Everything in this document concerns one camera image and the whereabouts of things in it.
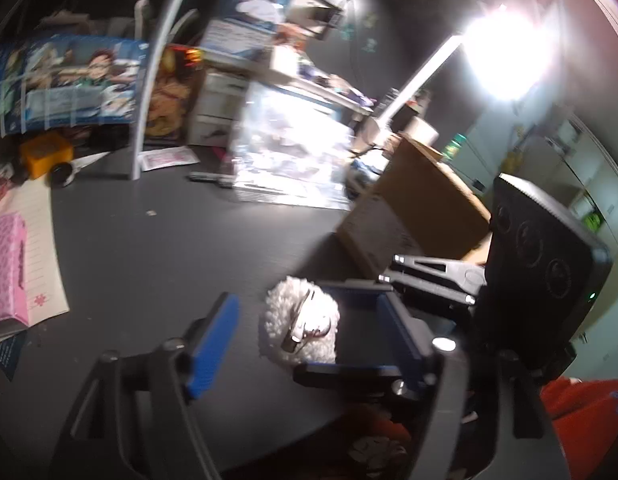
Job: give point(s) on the lined notepad paper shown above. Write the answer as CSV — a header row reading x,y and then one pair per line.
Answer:
x,y
45,293

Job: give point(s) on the small white pink sachet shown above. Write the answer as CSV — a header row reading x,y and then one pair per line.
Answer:
x,y
166,158

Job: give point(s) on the white drawer organizer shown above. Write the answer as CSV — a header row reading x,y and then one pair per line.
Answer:
x,y
216,108

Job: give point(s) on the clear plastic display sleeve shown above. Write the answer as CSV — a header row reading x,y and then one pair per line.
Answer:
x,y
288,149

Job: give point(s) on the orange small box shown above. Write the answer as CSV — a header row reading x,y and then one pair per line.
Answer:
x,y
39,155

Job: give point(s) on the white fluffy hair clip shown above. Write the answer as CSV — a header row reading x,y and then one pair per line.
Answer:
x,y
299,324

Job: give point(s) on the pink patterned box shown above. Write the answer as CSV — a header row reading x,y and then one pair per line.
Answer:
x,y
13,302

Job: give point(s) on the brown cardboard box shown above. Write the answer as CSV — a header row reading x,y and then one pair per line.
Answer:
x,y
418,207

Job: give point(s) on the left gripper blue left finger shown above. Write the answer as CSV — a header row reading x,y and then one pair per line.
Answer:
x,y
207,341

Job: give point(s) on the blue character box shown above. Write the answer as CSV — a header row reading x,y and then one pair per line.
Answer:
x,y
264,15

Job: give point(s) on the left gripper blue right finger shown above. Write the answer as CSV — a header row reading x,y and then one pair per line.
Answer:
x,y
377,334

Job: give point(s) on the white desk lamp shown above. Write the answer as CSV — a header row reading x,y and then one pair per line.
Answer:
x,y
497,60

